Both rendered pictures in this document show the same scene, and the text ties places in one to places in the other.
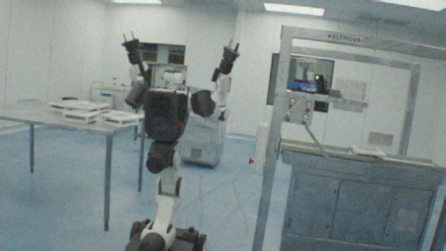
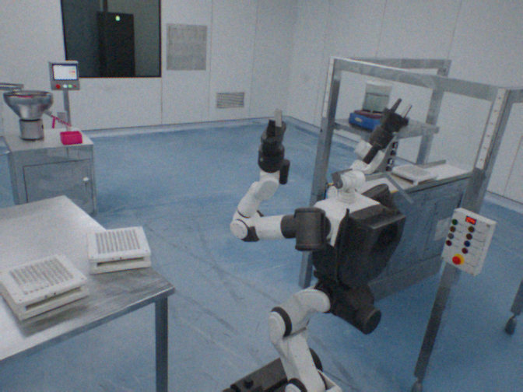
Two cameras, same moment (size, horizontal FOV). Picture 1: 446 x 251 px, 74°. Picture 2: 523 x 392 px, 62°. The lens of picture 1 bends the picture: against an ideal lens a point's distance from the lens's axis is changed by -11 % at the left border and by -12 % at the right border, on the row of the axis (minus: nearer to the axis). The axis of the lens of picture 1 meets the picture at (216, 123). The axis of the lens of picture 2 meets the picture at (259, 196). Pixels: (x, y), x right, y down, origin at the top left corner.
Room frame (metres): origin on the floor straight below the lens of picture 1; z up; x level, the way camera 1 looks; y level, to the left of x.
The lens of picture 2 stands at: (1.34, 1.70, 1.92)
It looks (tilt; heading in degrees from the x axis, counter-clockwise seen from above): 23 degrees down; 311
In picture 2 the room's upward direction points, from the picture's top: 5 degrees clockwise
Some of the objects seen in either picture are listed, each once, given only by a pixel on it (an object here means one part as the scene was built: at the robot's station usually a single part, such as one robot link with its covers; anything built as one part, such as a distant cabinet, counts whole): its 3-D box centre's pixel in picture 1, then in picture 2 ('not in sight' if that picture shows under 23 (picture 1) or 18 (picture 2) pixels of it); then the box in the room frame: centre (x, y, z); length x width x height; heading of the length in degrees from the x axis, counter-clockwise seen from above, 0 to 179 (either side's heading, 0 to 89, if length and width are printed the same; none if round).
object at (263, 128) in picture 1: (261, 147); (467, 241); (1.79, -0.26, 1.05); 0.17 x 0.06 x 0.26; 169
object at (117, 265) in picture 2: (119, 122); (117, 253); (2.87, 0.85, 0.90); 0.24 x 0.24 x 0.02; 66
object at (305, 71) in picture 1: (305, 69); not in sight; (2.55, -0.63, 1.53); 0.15 x 0.15 x 0.19
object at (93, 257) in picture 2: (119, 117); (117, 243); (2.87, 0.85, 0.95); 0.25 x 0.24 x 0.02; 156
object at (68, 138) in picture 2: not in sight; (71, 138); (4.92, 0.09, 0.80); 0.16 x 0.12 x 0.09; 77
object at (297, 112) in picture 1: (298, 110); (377, 153); (2.47, -0.60, 1.22); 0.22 x 0.11 x 0.20; 79
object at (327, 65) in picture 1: (300, 82); (114, 36); (7.33, -1.74, 1.43); 1.38 x 0.01 x 1.16; 77
